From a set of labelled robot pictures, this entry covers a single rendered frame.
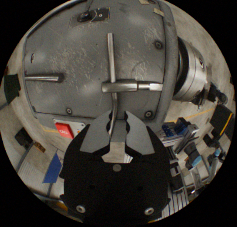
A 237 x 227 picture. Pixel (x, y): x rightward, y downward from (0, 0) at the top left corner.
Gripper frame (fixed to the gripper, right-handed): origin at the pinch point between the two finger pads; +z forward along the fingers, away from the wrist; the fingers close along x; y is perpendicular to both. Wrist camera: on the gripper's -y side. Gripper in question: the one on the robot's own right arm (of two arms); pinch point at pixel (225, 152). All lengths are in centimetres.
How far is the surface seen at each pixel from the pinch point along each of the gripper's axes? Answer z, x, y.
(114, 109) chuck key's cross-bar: -107, -90, 19
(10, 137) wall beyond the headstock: -1071, -190, -49
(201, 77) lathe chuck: -77, -90, 23
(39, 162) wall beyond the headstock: -1169, 223, 52
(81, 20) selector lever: -106, -112, 17
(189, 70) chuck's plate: -83, -93, 22
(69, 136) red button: -125, -86, 20
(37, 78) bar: -122, -106, 16
